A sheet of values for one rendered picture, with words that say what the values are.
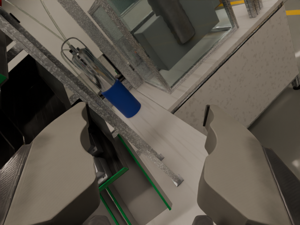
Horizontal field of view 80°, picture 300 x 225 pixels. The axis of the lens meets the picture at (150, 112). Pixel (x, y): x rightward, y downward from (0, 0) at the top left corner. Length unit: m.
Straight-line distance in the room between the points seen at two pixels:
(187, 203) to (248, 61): 1.09
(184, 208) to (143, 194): 0.19
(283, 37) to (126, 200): 1.55
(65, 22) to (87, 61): 9.79
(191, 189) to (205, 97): 0.70
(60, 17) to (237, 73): 10.16
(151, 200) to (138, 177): 0.08
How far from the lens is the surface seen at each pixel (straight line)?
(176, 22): 1.21
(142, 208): 0.64
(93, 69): 1.21
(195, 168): 0.79
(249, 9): 1.56
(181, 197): 0.77
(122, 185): 0.65
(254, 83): 1.60
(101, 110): 0.53
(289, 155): 1.73
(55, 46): 11.11
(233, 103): 1.50
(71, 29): 10.96
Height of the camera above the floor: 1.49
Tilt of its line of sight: 30 degrees down
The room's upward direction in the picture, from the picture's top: 42 degrees counter-clockwise
